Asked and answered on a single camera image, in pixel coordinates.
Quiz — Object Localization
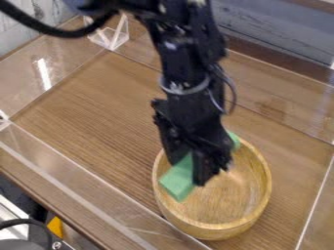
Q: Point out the clear acrylic tray walls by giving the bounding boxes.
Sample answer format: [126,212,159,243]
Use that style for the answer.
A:
[0,22,334,250]

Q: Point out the green rectangular block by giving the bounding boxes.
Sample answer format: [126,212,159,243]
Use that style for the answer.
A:
[158,130,244,203]

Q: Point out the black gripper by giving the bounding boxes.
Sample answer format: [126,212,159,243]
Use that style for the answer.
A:
[151,86,233,187]

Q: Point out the black cable lower left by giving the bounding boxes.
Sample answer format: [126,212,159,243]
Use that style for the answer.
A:
[0,218,55,250]

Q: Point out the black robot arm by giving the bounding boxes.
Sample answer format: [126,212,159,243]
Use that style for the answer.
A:
[0,0,233,186]

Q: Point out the black device yellow sticker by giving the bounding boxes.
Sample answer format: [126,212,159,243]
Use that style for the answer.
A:
[29,210,101,250]

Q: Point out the brown wooden bowl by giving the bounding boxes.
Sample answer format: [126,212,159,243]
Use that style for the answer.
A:
[153,139,273,241]

